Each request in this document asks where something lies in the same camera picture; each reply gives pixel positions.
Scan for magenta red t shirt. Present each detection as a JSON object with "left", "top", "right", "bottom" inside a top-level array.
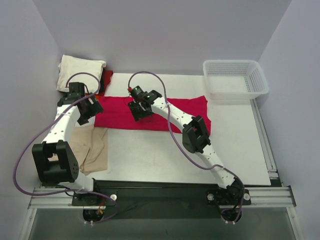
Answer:
[{"left": 94, "top": 96, "right": 211, "bottom": 133}]

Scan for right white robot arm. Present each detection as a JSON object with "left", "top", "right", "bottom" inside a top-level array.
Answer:
[{"left": 128, "top": 86, "right": 240, "bottom": 204}]

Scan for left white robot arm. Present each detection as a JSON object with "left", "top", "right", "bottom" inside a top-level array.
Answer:
[{"left": 31, "top": 82, "right": 103, "bottom": 206}]

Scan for folded red orange shirts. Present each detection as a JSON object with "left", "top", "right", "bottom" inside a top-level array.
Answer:
[{"left": 95, "top": 68, "right": 114, "bottom": 99}]

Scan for folded beige t shirt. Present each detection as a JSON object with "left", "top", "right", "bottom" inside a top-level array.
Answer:
[{"left": 68, "top": 125, "right": 108, "bottom": 176}]

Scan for folded white t shirt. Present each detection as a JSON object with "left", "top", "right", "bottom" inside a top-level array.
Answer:
[{"left": 56, "top": 55, "right": 107, "bottom": 93}]

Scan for white plastic basket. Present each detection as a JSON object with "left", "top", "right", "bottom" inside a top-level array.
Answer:
[{"left": 203, "top": 60, "right": 269, "bottom": 101}]

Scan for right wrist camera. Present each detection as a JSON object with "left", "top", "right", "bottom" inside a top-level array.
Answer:
[{"left": 128, "top": 85, "right": 144, "bottom": 99}]

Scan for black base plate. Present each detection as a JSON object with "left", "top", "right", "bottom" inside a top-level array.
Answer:
[{"left": 71, "top": 180, "right": 251, "bottom": 222}]

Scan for aluminium front rail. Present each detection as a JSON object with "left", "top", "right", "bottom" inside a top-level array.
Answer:
[{"left": 28, "top": 186, "right": 296, "bottom": 209}]

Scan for aluminium rail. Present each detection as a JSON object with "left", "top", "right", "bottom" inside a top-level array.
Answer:
[
  {"left": 250, "top": 99, "right": 279, "bottom": 180},
  {"left": 28, "top": 186, "right": 296, "bottom": 209}
]

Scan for aluminium right side rail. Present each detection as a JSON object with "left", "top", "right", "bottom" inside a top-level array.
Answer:
[{"left": 250, "top": 99, "right": 279, "bottom": 180}]

